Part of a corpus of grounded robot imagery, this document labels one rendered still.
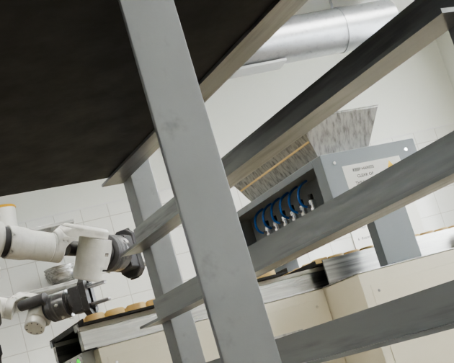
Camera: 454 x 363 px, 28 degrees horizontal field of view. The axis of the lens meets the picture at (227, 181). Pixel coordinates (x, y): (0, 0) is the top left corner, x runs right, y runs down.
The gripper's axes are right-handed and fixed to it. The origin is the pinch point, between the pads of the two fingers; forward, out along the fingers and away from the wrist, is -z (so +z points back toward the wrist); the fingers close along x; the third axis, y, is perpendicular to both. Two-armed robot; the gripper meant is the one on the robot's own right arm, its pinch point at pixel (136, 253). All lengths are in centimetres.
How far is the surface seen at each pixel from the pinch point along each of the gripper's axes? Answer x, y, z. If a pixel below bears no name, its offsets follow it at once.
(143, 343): -21.1, 9.3, -9.3
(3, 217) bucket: 109, 240, -319
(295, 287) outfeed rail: -17, -24, -45
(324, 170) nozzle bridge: 11, -45, -36
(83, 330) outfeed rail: -14.0, 19.7, 0.1
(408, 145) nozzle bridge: 13, -66, -58
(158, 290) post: -23, -52, 106
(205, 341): -25.0, -2.7, -21.1
